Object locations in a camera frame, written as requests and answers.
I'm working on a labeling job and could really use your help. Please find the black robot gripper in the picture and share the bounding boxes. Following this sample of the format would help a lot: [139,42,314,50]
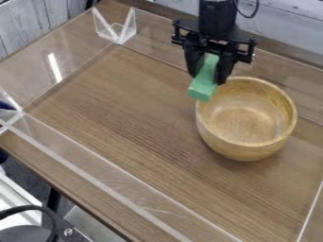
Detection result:
[173,0,258,85]

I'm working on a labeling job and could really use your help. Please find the green rectangular block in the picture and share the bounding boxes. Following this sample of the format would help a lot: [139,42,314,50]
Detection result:
[187,54,219,102]

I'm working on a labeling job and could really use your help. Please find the light wooden bowl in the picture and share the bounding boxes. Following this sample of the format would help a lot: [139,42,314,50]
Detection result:
[197,77,298,162]

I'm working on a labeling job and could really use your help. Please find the black table leg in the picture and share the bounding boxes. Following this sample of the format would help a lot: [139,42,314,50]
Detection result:
[47,188,60,212]

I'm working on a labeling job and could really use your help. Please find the clear acrylic corner bracket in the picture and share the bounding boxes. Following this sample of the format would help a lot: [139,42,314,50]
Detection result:
[91,8,136,45]

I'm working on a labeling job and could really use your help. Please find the clear acrylic barrier wall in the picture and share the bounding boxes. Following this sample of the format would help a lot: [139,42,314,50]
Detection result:
[0,89,242,242]

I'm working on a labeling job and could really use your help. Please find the metal base plate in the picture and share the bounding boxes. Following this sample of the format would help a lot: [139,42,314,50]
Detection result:
[58,206,127,242]

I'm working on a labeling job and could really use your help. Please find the black cable loop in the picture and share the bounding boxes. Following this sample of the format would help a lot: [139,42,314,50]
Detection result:
[0,204,59,242]

